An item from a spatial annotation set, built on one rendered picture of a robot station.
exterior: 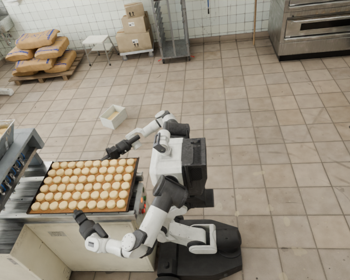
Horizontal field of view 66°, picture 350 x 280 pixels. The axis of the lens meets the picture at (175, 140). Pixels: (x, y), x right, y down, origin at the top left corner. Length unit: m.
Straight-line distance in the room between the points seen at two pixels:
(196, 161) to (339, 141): 2.30
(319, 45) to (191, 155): 3.67
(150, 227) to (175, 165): 0.32
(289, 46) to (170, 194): 3.71
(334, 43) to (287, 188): 2.67
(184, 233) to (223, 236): 0.28
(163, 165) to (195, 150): 0.19
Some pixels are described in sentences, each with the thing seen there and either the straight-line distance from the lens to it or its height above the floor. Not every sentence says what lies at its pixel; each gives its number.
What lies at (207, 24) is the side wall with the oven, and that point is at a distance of 5.39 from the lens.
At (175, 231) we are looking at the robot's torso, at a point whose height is 0.44.
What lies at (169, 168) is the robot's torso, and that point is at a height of 1.23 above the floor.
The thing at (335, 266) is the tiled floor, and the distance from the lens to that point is 2.57.
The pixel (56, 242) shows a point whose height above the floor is 0.59.
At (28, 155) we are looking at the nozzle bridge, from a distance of 2.10.
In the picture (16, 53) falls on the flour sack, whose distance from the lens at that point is 5.55.
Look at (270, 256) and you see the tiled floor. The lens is 2.48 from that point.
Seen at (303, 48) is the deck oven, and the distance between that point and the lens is 4.72.
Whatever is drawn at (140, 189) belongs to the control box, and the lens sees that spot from 1.81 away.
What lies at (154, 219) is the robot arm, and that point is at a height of 1.18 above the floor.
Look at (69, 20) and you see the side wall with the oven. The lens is 5.88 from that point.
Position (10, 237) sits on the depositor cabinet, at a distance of 2.01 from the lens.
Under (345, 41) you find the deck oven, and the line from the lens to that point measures 4.90.
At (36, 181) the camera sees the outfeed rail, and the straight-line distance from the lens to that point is 2.14.
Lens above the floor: 2.24
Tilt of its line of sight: 43 degrees down
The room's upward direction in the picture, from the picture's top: 11 degrees counter-clockwise
